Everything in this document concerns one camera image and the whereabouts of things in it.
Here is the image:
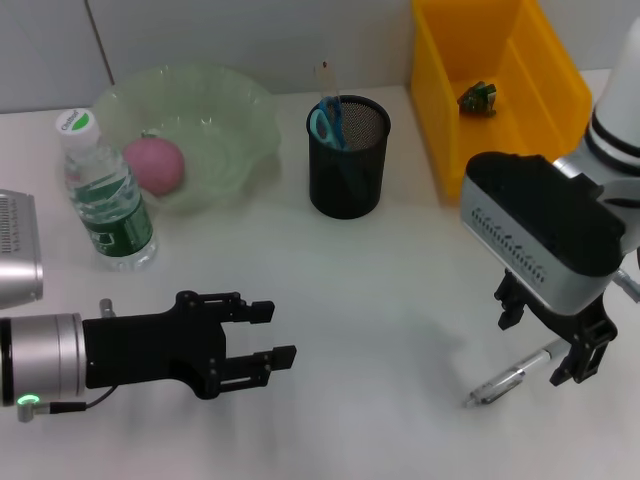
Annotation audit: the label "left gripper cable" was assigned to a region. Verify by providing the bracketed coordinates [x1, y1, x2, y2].
[15, 298, 120, 425]

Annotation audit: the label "black mesh pen holder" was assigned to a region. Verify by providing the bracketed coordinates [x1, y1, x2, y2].
[306, 94, 392, 220]

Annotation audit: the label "clear water bottle green label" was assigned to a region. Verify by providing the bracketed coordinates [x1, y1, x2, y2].
[54, 108, 159, 273]

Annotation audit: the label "green plastic wrapper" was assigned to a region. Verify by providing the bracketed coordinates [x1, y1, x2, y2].
[457, 82, 499, 119]

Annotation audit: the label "yellow plastic storage bin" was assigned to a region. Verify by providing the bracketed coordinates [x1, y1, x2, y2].
[410, 0, 594, 197]

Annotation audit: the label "pink toy peach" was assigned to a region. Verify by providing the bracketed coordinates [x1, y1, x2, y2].
[123, 135, 187, 199]

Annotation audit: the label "grey marker pen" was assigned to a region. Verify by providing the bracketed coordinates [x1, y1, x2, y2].
[462, 341, 570, 410]

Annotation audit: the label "transparent plastic ruler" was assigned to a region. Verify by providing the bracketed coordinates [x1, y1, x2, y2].
[313, 60, 347, 149]

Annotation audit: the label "blue scissors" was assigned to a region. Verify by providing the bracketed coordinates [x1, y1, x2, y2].
[308, 95, 370, 200]

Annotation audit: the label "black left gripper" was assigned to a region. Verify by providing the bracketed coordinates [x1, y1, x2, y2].
[82, 289, 299, 401]

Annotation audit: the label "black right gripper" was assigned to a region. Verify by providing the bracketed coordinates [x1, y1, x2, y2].
[493, 269, 618, 387]

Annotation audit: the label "pale green glass fruit plate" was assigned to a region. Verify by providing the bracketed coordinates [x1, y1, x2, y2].
[92, 60, 281, 216]

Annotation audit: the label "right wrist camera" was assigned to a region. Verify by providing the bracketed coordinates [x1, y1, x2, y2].
[459, 151, 628, 318]

